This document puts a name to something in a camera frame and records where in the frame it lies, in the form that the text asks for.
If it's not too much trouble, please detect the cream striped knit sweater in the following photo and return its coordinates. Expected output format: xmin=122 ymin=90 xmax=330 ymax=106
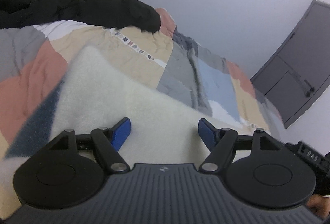
xmin=3 ymin=44 xmax=255 ymax=165

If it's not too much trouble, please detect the person's right hand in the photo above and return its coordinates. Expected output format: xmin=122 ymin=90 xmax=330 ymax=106
xmin=306 ymin=194 xmax=330 ymax=218

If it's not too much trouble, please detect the dark grey door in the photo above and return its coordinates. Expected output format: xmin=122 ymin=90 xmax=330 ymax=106
xmin=252 ymin=0 xmax=330 ymax=127

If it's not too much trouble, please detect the patchwork colour-block bedspread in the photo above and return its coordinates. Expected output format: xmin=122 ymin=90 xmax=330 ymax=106
xmin=0 ymin=7 xmax=287 ymax=219

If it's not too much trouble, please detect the black garment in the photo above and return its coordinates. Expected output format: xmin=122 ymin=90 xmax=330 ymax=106
xmin=1 ymin=0 xmax=161 ymax=33

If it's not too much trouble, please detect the black door handle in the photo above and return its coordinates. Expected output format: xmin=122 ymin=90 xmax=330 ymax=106
xmin=304 ymin=80 xmax=315 ymax=98

